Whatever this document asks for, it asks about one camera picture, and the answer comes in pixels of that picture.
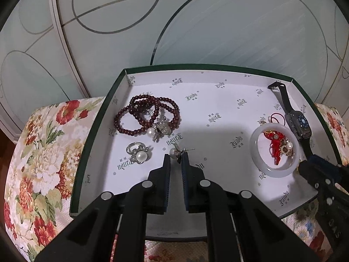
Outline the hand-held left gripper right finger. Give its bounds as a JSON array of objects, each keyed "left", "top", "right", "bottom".
[{"left": 181, "top": 153, "right": 319, "bottom": 262}]

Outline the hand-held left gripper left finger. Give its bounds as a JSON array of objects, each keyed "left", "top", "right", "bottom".
[{"left": 34, "top": 153, "right": 172, "bottom": 262}]

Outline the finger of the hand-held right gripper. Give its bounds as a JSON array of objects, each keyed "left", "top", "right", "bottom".
[
  {"left": 309, "top": 154, "right": 349, "bottom": 175},
  {"left": 298, "top": 162, "right": 342, "bottom": 190}
]

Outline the pearl earring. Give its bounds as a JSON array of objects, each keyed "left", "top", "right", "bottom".
[{"left": 169, "top": 146, "right": 195, "bottom": 164}]

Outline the silver pearl ring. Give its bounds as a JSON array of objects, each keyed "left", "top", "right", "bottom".
[{"left": 125, "top": 142, "right": 150, "bottom": 165}]

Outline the red cord gold charm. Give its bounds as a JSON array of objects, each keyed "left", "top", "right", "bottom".
[{"left": 263, "top": 113, "right": 287, "bottom": 167}]

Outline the crystal pearl brooch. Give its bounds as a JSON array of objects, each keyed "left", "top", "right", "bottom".
[{"left": 147, "top": 115, "right": 173, "bottom": 142}]

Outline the green cardboard box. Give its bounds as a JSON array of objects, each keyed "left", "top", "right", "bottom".
[{"left": 69, "top": 66, "right": 349, "bottom": 242}]

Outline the white jade bangle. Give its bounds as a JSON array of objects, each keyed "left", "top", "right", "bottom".
[{"left": 249, "top": 123, "right": 301, "bottom": 179}]

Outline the black smart watch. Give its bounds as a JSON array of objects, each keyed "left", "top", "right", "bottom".
[{"left": 267, "top": 82, "right": 317, "bottom": 160}]

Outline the floral cloth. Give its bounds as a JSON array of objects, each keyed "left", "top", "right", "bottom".
[{"left": 3, "top": 95, "right": 349, "bottom": 262}]

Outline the frosted glass wardrobe door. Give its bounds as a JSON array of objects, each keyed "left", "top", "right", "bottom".
[{"left": 0, "top": 0, "right": 349, "bottom": 142}]

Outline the dark red bead bracelet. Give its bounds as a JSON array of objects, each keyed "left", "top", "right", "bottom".
[{"left": 114, "top": 93, "right": 181, "bottom": 136}]

